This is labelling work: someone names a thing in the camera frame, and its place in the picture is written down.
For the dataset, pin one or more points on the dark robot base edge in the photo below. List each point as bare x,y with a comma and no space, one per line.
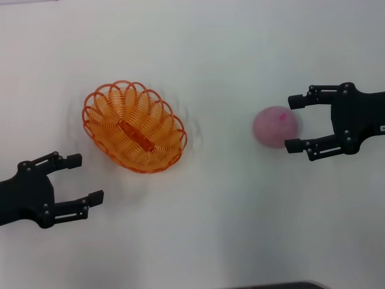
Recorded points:
279,286

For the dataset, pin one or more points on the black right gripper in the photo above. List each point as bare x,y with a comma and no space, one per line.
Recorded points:
355,114

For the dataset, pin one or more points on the pink peach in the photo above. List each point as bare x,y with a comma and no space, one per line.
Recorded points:
272,126

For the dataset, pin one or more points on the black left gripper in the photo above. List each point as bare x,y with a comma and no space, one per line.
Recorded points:
27,195

